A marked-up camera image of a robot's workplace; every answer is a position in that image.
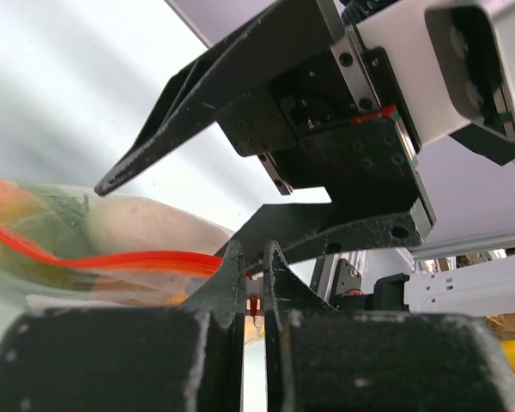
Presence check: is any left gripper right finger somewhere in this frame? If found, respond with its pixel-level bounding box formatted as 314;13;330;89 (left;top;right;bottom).
263;241;515;411

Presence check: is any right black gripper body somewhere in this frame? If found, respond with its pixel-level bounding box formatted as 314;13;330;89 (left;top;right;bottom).
219;17;435;237

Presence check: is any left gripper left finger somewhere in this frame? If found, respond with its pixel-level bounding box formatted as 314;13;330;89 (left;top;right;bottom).
0;241;245;411

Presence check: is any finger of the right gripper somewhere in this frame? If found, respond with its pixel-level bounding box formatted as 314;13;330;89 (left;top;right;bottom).
94;0;339;197
231;201;425;262

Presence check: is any clear zip top bag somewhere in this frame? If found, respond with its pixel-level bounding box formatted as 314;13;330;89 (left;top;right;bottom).
0;178;267;348

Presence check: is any green fake lettuce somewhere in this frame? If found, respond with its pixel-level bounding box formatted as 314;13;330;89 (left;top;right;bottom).
0;179;96;293

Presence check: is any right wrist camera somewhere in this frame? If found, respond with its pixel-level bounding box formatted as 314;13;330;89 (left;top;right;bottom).
348;1;515;166

